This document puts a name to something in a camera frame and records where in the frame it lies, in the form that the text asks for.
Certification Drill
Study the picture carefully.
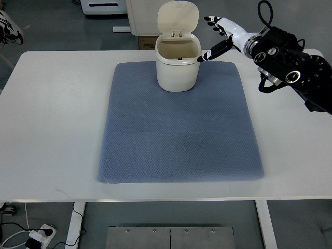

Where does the metal base plate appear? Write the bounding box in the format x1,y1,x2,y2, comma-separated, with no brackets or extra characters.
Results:
106,227,236,248

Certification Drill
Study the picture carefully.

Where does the white table leg right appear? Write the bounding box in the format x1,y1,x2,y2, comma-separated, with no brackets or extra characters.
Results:
255,200,278,249

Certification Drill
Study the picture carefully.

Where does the black power cable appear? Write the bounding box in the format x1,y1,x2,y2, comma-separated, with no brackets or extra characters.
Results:
49,202,86,249

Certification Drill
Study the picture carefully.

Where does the white trash bin with lid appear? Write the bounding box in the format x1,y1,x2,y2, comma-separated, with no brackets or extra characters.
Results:
155,1,202,92

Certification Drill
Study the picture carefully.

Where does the white table leg left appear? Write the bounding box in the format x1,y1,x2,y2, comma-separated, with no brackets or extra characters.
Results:
65,202,86,249

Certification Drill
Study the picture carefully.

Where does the white table leg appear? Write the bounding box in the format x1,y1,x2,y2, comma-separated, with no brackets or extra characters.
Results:
65,202,86,249
255,200,278,249

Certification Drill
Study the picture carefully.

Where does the white device with black slot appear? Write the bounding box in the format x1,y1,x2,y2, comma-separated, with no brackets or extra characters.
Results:
80,0,127,15

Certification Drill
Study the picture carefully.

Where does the blue textured mat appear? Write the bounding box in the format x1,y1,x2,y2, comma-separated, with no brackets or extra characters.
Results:
98,61,264,184

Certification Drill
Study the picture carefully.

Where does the white power strip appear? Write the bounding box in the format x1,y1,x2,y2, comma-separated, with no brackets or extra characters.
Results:
29,224,57,248

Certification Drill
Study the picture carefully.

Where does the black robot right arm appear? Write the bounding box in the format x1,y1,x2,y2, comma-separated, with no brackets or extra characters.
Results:
251,17,331,113

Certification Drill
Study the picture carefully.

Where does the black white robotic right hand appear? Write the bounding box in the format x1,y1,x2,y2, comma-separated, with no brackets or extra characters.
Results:
197,16,262,62

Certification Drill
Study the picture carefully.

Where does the white cabinet on floor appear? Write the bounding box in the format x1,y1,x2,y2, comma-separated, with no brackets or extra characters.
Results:
112,0,202,36

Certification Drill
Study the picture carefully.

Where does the black caster wheel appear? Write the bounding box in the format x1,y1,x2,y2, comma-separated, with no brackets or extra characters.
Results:
0,202,16,216

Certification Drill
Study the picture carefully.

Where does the cardboard box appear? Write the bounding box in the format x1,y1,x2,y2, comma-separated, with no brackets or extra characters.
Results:
138,36,159,50

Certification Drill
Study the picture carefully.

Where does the black white sneaker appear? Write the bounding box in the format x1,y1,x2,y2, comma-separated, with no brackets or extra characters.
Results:
1,10,24,48

